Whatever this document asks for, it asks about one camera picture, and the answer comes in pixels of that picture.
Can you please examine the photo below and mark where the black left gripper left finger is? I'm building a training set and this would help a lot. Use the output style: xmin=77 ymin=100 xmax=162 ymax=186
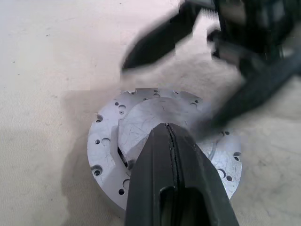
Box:
xmin=124 ymin=123 xmax=180 ymax=226

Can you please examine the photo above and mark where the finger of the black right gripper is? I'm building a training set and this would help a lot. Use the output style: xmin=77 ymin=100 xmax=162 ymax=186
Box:
xmin=210 ymin=57 xmax=301 ymax=128
xmin=121 ymin=13 xmax=201 ymax=71

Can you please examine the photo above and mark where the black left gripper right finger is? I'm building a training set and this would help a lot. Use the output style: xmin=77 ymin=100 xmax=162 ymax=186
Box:
xmin=169 ymin=124 xmax=241 ymax=226

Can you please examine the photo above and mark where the round cover plate with circuit board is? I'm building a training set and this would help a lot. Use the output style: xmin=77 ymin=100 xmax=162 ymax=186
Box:
xmin=87 ymin=87 xmax=243 ymax=201

